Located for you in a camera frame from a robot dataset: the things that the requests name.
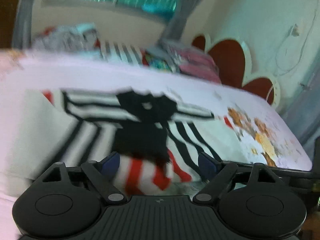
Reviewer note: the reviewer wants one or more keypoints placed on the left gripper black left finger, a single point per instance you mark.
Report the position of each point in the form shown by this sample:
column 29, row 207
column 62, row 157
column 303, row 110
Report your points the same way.
column 101, row 174

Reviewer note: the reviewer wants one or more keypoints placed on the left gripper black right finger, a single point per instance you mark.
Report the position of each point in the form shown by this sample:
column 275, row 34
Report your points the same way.
column 219, row 176

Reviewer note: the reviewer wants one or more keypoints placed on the red black white striped sweater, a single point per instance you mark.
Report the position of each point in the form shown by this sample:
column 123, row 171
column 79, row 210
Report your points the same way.
column 158, row 139

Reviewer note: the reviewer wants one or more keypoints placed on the pink colourful clothes pile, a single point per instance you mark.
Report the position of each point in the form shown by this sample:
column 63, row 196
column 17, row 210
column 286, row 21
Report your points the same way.
column 174, row 57

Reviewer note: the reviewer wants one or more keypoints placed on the grey crumpled clothes pile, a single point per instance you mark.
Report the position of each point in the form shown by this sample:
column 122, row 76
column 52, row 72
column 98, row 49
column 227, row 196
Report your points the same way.
column 82, row 37

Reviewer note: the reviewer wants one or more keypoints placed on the pink floral bed sheet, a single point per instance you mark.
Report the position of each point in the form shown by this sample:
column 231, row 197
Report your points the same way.
column 269, row 198

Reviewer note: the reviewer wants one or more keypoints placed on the red heart-shaped headboard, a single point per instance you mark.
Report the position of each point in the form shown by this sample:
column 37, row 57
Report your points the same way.
column 234, row 61

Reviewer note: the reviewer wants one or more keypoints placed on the grey white striped cloth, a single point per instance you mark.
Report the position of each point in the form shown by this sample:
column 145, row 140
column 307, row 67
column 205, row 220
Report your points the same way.
column 115, row 52

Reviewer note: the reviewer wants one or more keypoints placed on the grey curtain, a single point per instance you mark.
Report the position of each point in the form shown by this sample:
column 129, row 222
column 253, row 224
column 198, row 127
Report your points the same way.
column 176, row 25

